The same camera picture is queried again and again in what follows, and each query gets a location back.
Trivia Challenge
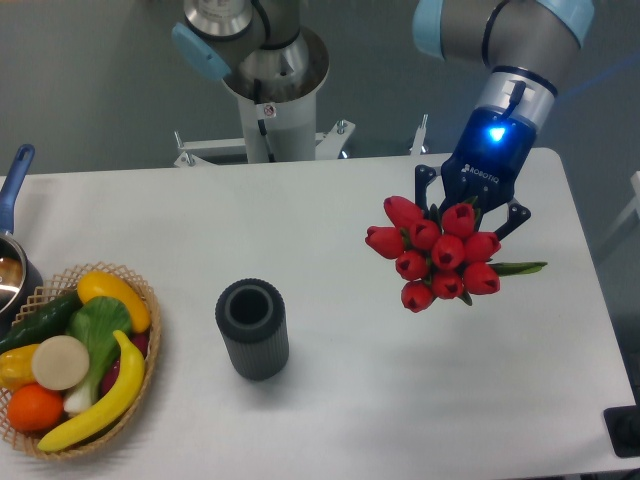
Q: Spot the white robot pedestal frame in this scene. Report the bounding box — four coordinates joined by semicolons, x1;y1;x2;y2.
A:
173;92;431;169

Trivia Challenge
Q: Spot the beige round disc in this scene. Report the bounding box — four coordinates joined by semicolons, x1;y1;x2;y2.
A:
31;335;90;391

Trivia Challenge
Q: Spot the woven wicker basket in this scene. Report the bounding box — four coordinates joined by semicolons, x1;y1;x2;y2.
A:
1;262;161;460

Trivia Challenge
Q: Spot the dark grey ribbed vase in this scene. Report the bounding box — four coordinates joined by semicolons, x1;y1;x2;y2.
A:
215;278;289;381

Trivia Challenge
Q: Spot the yellow squash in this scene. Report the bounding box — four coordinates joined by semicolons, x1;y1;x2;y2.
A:
77;270;151;333

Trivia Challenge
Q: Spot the red tulip bouquet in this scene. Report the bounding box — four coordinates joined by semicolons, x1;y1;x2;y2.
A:
364;196;546;313

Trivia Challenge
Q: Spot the orange fruit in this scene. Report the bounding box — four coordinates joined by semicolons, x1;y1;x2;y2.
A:
7;383;63;432

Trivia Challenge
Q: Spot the dark red vegetable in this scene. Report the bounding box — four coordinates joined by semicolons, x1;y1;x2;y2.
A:
100;332;149;397

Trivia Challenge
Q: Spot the green cucumber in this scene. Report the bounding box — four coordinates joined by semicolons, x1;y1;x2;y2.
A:
1;291;82;353

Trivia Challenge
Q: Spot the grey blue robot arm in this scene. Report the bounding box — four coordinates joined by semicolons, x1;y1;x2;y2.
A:
171;1;594;238

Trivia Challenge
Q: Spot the blue handled saucepan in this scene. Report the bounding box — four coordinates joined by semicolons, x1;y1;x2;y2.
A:
1;144;42;337

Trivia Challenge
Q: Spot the white frame at right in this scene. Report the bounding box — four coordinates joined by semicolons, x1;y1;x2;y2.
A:
594;171;639;260

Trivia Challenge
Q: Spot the yellow banana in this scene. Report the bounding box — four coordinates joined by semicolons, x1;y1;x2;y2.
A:
37;330;145;453

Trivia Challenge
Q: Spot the black device at edge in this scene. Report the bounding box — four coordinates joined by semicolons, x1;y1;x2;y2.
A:
603;405;639;458

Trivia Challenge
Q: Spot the yellow bell pepper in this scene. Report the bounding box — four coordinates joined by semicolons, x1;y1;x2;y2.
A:
1;344;39;391

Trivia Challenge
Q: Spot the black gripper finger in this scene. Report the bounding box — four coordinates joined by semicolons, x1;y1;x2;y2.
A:
494;198;531;240
414;164;441;210

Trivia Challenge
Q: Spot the green bok choy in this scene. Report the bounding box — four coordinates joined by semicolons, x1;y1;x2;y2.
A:
64;296;132;416

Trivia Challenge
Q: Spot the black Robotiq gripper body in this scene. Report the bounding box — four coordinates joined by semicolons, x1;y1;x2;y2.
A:
441;108;537;213

